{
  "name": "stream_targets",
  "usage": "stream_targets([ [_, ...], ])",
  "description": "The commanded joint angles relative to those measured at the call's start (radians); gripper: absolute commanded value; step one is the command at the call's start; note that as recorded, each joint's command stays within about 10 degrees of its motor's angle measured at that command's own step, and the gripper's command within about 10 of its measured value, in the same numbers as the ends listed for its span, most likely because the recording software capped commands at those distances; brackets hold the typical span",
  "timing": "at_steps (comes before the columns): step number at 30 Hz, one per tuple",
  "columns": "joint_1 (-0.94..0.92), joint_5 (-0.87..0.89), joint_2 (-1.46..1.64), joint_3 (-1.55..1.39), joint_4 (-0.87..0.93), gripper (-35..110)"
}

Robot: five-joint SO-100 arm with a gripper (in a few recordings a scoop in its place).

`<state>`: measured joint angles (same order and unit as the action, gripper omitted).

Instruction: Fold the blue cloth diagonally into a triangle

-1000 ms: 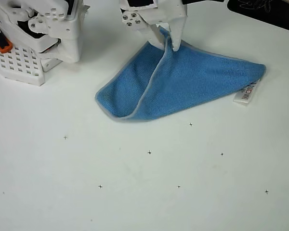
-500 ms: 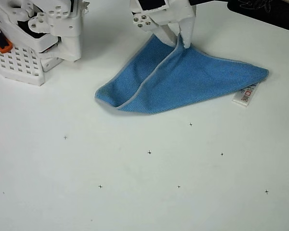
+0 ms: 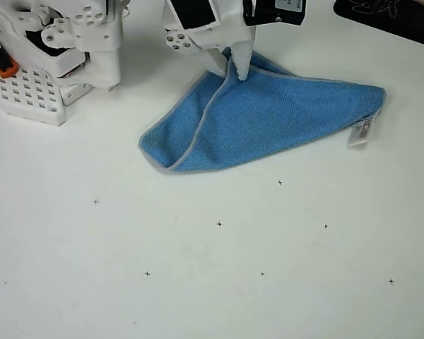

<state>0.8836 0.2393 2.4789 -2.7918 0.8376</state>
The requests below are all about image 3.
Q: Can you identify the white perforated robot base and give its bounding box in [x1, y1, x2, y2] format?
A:
[0, 65, 93, 127]

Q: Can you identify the blue microfibre cloth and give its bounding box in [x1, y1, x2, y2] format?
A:
[138, 47, 387, 176]

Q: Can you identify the black mat with line drawing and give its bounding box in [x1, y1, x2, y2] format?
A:
[333, 0, 424, 50]

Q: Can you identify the orange and black clamp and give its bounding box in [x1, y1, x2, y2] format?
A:
[0, 25, 19, 78]

